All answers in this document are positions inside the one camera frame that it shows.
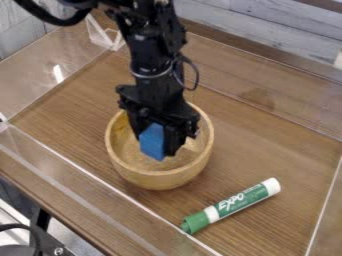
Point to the blue rectangular block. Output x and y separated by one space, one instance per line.
152 141

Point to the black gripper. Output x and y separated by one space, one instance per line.
156 101

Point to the brown wooden bowl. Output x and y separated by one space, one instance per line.
146 172

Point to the green Expo marker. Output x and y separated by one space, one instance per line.
232 205

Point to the clear acrylic corner bracket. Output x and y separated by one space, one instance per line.
105 37

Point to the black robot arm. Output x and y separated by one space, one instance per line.
153 32

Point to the black metal table leg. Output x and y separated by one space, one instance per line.
42 219

